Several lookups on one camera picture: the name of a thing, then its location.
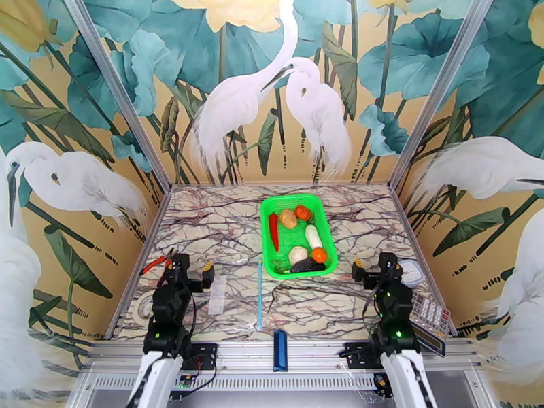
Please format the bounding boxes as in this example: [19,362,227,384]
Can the white radish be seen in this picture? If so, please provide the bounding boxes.
[304,224,324,251]

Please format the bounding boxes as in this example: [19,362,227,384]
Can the green plastic basket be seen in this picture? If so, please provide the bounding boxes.
[260,194,339,279]

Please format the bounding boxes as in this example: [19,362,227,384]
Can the black power connector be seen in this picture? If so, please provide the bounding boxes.
[373,373,393,398]

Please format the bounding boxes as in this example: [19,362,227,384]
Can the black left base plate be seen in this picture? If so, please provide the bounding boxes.
[180,343,218,371]

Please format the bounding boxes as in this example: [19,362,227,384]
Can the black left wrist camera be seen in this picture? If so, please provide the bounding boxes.
[168,252,191,273]

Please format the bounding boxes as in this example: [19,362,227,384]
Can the blue metal block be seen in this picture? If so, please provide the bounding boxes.
[273,329,289,373]

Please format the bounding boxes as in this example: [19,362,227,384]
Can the aluminium frame post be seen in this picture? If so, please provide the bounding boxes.
[61,0,172,192]
[388,0,496,191]

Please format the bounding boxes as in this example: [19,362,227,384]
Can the black eggplant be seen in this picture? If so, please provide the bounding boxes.
[290,258,327,275]

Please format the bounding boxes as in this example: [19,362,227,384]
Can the clear zip-top bag blue zipper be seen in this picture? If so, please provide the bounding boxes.
[207,257,265,332]

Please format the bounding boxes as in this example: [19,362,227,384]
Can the beige tape roll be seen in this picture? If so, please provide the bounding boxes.
[129,298,156,331]

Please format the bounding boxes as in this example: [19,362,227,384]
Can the aluminium frame rail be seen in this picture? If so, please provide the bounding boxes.
[80,337,486,375]

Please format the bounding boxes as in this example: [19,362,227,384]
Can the grey desk calculator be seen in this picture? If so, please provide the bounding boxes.
[401,292,452,358]

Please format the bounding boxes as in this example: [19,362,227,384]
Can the red handled pliers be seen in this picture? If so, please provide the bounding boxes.
[139,248,175,276]

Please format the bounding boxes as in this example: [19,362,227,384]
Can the round white container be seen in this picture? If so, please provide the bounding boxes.
[397,258,426,289]

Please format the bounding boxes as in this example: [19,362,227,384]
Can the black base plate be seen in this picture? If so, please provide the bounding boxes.
[180,343,218,371]
[343,342,384,370]

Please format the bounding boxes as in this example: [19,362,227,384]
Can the red black power cable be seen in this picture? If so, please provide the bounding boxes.
[167,356,218,398]

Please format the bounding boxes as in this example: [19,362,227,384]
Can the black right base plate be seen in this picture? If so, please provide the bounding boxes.
[343,342,384,370]

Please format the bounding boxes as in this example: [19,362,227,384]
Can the red chili pepper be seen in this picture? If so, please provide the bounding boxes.
[268,212,281,252]

